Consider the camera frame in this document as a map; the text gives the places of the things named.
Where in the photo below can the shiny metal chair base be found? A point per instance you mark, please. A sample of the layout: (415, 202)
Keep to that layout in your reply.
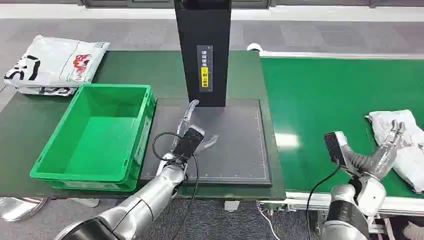
(20, 208)

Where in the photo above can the white parcel with red print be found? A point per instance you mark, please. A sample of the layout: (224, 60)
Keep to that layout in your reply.
(56, 61)

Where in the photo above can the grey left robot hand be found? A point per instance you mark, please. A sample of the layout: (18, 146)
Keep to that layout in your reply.
(188, 118)

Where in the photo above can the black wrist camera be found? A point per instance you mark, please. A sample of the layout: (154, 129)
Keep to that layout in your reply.
(334, 147)
(188, 143)

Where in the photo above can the black scanner column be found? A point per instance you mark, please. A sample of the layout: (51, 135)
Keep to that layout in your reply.
(202, 30)

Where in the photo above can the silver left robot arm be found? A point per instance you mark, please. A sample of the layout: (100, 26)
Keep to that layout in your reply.
(142, 202)

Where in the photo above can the black scanner base plate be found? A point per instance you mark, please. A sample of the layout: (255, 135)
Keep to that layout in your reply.
(235, 149)

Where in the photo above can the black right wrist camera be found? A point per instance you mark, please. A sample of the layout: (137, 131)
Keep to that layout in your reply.
(334, 147)

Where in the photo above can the grey mailer parcel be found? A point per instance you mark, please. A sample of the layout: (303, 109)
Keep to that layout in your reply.
(412, 152)

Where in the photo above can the yellow and grey column label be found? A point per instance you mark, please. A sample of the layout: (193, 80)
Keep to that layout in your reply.
(205, 69)

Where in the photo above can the green plastic crate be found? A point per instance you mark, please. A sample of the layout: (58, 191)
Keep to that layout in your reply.
(99, 139)

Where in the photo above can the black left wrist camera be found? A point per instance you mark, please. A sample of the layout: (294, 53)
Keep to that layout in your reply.
(188, 143)

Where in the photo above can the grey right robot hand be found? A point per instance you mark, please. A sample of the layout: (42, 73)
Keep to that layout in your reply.
(384, 159)

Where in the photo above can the silver conveyor frame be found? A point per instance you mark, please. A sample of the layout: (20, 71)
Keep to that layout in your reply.
(400, 205)

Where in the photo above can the white table foot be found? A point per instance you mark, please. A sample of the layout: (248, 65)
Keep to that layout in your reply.
(232, 205)

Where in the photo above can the green conveyor belt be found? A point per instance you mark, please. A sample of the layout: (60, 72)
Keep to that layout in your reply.
(318, 99)

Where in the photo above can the white conveyor roller end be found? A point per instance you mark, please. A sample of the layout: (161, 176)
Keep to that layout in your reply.
(254, 47)

